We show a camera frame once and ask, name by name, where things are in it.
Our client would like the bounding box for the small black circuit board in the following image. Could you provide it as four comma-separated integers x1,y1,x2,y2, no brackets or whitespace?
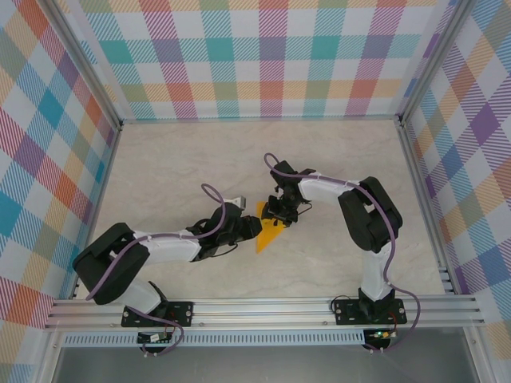
137,331,173,345

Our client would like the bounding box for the aluminium frame post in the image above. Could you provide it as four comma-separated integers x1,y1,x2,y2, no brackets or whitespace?
46,0,124,131
398,0,480,127

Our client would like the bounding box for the white slotted cable duct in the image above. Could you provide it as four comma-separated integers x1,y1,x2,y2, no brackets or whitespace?
61,333,367,348

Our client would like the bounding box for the wide aluminium mounting rail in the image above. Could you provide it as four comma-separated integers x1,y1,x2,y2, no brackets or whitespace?
42,295,487,331

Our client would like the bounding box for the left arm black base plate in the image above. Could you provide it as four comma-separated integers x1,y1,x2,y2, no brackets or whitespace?
121,301,196,329

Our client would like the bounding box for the aluminium table edge rail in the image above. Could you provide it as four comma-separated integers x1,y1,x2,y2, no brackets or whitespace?
69,121,123,301
398,119,459,296

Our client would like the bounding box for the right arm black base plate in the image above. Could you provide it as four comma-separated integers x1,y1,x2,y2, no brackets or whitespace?
332,297,408,326

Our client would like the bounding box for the grey metal panel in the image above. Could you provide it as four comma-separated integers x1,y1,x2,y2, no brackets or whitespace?
38,345,486,383

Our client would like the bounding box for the yellow-orange cloth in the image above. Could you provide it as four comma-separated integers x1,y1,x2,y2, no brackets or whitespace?
254,201,291,255

